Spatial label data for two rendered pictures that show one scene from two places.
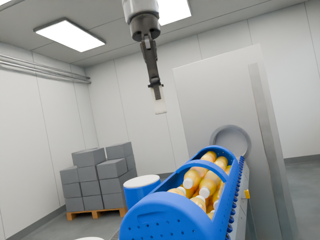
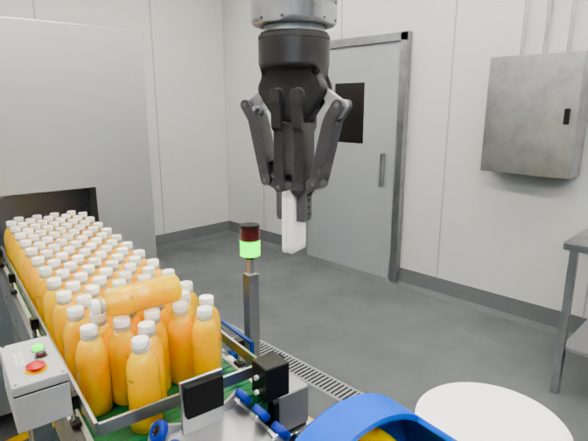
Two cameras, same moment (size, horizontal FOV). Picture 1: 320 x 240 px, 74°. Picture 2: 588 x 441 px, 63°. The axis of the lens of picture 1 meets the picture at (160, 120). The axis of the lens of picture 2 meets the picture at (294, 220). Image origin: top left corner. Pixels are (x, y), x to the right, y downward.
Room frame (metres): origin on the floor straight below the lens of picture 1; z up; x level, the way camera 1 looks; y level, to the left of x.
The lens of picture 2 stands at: (0.80, -0.47, 1.62)
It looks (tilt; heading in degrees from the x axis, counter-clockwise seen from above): 13 degrees down; 119
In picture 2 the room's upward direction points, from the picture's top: straight up
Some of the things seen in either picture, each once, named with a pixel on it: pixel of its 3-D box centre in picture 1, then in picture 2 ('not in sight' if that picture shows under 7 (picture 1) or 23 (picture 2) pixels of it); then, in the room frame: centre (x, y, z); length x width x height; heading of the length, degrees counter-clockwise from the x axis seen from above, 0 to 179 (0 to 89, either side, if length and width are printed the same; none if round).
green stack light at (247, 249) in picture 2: not in sight; (249, 247); (-0.03, 0.72, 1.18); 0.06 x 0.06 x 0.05
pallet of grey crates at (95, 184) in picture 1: (101, 178); not in sight; (4.19, 1.34, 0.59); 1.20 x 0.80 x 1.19; 74
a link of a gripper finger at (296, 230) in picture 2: not in sight; (297, 220); (0.54, -0.01, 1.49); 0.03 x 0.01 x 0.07; 88
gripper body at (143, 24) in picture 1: (147, 39); (294, 77); (0.54, -0.01, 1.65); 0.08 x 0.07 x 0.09; 178
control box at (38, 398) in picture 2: not in sight; (34, 379); (-0.13, 0.06, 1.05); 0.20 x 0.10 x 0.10; 156
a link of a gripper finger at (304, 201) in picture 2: not in sight; (311, 199); (0.56, -0.01, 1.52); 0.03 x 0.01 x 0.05; 178
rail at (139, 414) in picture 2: not in sight; (188, 395); (0.10, 0.27, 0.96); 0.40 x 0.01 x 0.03; 66
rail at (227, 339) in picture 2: not in sight; (149, 279); (-0.55, 0.78, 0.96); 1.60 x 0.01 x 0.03; 156
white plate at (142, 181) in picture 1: (141, 181); not in sight; (1.63, 0.23, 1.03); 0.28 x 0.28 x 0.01
